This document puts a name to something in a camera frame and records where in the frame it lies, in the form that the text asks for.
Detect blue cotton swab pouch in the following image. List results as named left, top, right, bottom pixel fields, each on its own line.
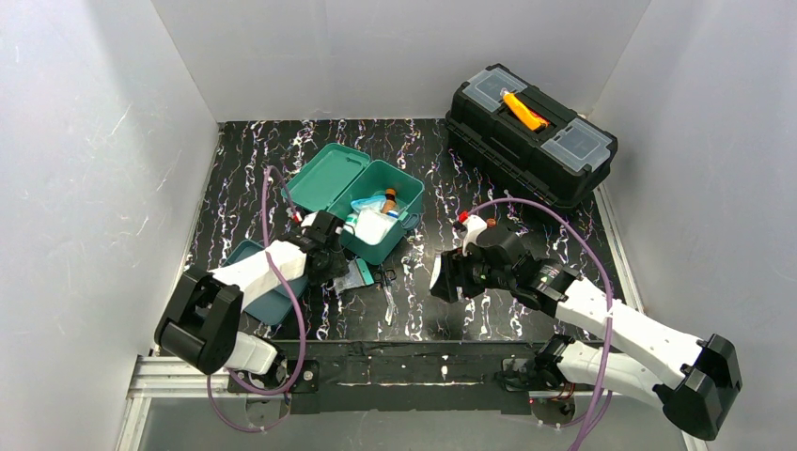
left=351, top=194, right=386, bottom=213

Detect black handled scissors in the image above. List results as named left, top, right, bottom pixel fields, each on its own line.
left=375, top=266, right=398, bottom=326

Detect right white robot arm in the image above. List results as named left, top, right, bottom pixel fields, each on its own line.
left=430, top=217, right=742, bottom=441

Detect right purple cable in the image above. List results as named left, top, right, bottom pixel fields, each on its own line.
left=461, top=196, right=616, bottom=451

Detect green medicine box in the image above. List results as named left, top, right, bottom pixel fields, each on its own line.
left=282, top=143, right=426, bottom=265

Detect zip bag teal header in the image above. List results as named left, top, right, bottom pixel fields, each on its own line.
left=333, top=257, right=375, bottom=294

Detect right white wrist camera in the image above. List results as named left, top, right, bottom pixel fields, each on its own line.
left=453, top=211, right=488, bottom=257

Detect dark teal tray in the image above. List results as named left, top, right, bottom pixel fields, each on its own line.
left=211, top=241, right=308, bottom=326

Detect brown medicine bottle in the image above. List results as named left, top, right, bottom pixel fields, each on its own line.
left=381, top=189, right=397, bottom=214

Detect purple cable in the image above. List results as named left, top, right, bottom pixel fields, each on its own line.
left=461, top=196, right=616, bottom=451
left=205, top=165, right=309, bottom=434

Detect black toolbox orange handle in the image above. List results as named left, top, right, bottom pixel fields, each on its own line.
left=445, top=64, right=618, bottom=214

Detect green bandage packet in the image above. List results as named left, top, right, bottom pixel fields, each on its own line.
left=430, top=255, right=442, bottom=291

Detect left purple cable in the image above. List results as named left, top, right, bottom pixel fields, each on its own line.
left=205, top=165, right=309, bottom=434

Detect white plastic bottle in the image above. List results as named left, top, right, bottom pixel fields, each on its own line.
left=343, top=211, right=359, bottom=235

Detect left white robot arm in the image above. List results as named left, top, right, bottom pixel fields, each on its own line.
left=154, top=211, right=348, bottom=375

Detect white gauze pad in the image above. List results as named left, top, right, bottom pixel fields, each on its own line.
left=353, top=210, right=398, bottom=246

